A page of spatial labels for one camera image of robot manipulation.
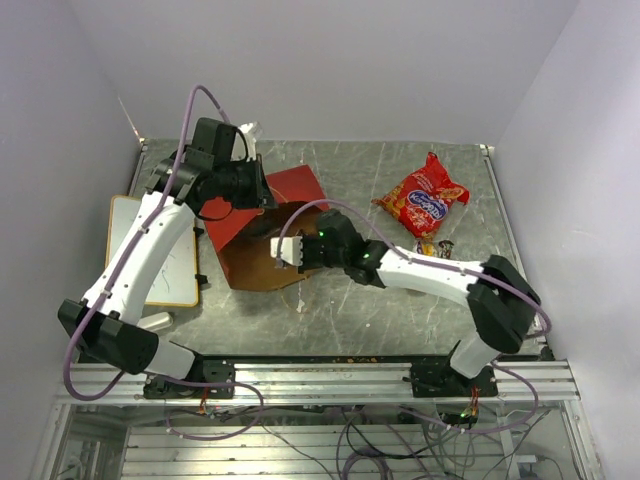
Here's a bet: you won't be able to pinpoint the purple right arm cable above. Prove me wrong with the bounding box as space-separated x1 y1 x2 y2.
277 199 554 435

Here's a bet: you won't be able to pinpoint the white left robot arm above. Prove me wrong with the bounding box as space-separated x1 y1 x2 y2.
58 118 277 397

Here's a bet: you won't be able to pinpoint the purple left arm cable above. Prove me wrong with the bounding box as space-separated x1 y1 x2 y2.
63 84 231 401

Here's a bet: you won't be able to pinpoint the yellow snack sachet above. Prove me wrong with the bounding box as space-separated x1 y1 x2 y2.
414 240 439 257

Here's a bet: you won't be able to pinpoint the aluminium front frame rail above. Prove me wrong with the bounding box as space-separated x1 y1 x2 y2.
55 361 580 407

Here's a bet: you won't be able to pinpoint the silver whiteboard eraser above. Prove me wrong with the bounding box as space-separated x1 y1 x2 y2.
138 312 173 332

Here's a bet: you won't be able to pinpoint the red paper bag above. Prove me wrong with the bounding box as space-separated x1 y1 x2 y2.
201 165 325 292

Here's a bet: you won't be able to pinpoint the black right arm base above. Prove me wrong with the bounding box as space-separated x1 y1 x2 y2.
402 362 498 398

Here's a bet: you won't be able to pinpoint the red cookie snack packet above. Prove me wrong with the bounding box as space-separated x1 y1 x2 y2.
371 152 471 241

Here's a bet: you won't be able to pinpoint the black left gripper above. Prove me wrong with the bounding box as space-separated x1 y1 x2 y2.
215 153 279 210

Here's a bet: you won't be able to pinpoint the aluminium table edge rail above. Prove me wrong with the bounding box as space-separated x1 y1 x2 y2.
478 143 551 359

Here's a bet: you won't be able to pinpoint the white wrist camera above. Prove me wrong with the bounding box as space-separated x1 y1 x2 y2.
270 236 303 267
240 122 263 143

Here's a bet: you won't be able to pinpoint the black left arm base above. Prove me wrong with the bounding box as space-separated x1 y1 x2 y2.
143 359 236 400

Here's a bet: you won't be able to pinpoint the tangled cables under table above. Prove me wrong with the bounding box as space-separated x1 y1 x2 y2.
164 387 551 480

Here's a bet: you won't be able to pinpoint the purple candy packet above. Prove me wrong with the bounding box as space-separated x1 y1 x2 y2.
438 240 455 259

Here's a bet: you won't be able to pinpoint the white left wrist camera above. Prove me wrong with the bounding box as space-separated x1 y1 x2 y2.
240 122 263 143

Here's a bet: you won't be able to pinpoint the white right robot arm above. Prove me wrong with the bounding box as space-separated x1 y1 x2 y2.
298 209 540 396

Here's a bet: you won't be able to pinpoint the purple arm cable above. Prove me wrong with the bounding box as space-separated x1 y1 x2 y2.
277 199 554 435
63 84 231 401

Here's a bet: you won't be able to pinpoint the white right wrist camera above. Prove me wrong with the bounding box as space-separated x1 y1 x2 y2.
270 236 303 267

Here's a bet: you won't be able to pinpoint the small whiteboard yellow frame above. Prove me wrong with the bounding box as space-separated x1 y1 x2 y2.
105 195 200 307

